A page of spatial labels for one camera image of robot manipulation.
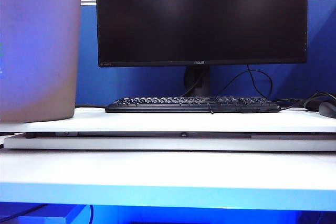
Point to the white box under table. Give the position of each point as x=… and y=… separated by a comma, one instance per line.
x=76, y=214

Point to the pink plastic trash can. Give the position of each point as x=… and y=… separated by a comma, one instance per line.
x=39, y=58

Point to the white keyboard tray board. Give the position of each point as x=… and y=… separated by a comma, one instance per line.
x=157, y=144

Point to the black Logitech mouse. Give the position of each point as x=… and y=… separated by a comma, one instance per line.
x=328, y=110

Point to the black Logitech keyboard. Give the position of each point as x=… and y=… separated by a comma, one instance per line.
x=170, y=103

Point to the black monitor stand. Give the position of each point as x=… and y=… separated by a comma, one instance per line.
x=200, y=77

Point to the black ASUS monitor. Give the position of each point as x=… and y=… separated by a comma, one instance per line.
x=202, y=16
x=131, y=82

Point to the white desk riser platform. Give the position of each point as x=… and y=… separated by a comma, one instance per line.
x=157, y=123

